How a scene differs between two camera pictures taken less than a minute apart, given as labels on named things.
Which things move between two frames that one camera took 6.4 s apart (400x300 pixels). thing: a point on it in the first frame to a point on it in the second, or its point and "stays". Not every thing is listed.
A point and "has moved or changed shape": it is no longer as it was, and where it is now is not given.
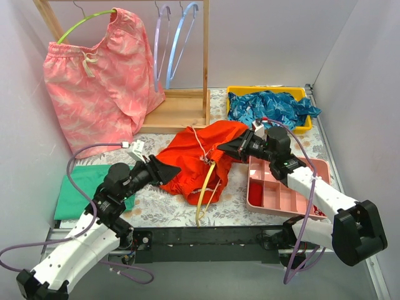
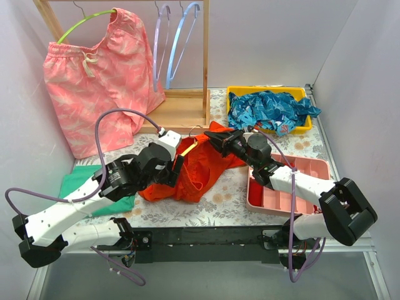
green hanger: (85, 18) stays
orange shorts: (193, 153) has moved or changed shape
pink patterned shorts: (102, 94) stays
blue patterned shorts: (249, 106) stays
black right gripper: (244, 143) to (231, 141)
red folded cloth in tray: (255, 192) stays
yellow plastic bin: (305, 127) stays
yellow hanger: (202, 193) to (192, 146)
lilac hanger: (156, 41) stays
